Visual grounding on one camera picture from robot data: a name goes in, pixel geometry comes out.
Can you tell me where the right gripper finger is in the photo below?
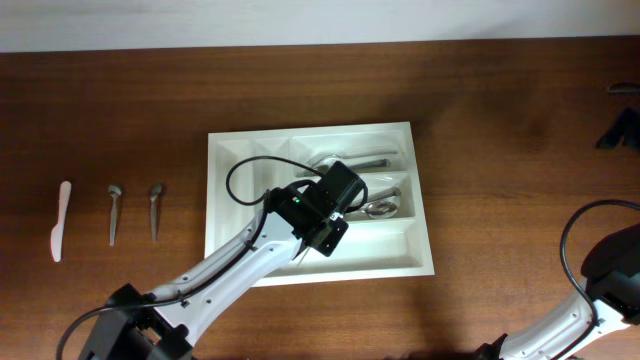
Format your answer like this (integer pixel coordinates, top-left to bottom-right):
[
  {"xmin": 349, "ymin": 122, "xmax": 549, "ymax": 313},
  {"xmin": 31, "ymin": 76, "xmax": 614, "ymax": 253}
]
[
  {"xmin": 622, "ymin": 114, "xmax": 640, "ymax": 151},
  {"xmin": 595, "ymin": 108, "xmax": 636, "ymax": 149}
]

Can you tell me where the steel fork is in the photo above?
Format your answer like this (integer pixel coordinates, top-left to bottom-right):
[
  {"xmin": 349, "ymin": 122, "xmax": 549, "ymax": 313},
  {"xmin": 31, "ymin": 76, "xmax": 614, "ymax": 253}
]
[
  {"xmin": 308, "ymin": 150, "xmax": 399, "ymax": 169},
  {"xmin": 315, "ymin": 159, "xmax": 391, "ymax": 173}
]

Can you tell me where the steel tablespoon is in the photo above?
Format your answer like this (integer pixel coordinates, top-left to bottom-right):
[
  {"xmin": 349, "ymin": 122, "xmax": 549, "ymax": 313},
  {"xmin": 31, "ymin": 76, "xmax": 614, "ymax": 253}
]
[
  {"xmin": 367, "ymin": 187, "xmax": 402, "ymax": 203},
  {"xmin": 361, "ymin": 200, "xmax": 398, "ymax": 220}
]

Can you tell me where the small steel teaspoon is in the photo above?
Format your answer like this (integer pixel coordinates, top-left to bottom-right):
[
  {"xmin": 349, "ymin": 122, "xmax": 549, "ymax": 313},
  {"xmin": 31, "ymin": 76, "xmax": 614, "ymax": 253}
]
[
  {"xmin": 108, "ymin": 184, "xmax": 123, "ymax": 247},
  {"xmin": 149, "ymin": 183, "xmax": 164, "ymax": 243}
]

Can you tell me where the white plastic knife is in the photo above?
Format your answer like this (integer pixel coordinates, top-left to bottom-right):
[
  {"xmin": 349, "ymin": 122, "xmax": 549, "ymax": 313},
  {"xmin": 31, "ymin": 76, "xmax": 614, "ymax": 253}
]
[{"xmin": 50, "ymin": 181, "xmax": 72, "ymax": 262}]

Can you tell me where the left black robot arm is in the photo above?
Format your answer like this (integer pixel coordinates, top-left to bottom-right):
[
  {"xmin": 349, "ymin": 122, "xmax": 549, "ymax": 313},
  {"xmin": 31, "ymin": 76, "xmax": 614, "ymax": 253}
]
[{"xmin": 69, "ymin": 162, "xmax": 368, "ymax": 359}]

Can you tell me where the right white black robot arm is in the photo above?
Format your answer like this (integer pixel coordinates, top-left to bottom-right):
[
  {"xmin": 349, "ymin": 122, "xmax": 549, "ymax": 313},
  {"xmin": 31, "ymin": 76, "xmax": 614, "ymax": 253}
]
[{"xmin": 472, "ymin": 199, "xmax": 639, "ymax": 360}]

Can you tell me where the white plastic cutlery tray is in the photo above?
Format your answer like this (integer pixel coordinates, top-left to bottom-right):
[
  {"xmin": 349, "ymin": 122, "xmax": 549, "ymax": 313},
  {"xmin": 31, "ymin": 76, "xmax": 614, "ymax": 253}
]
[{"xmin": 205, "ymin": 122, "xmax": 435, "ymax": 287}]

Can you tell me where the right black cable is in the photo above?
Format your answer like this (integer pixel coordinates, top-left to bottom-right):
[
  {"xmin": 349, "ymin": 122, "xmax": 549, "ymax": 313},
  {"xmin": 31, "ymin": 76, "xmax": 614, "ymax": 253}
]
[{"xmin": 549, "ymin": 199, "xmax": 640, "ymax": 360}]

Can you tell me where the black cable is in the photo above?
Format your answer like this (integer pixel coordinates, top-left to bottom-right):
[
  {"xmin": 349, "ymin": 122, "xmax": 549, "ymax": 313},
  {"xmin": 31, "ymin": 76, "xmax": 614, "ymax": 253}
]
[
  {"xmin": 54, "ymin": 155, "xmax": 369, "ymax": 360},
  {"xmin": 549, "ymin": 199, "xmax": 640, "ymax": 360}
]

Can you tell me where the left black cable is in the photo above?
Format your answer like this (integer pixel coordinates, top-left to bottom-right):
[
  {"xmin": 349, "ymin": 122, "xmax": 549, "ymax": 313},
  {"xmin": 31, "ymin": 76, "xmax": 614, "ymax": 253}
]
[{"xmin": 54, "ymin": 155, "xmax": 369, "ymax": 360}]

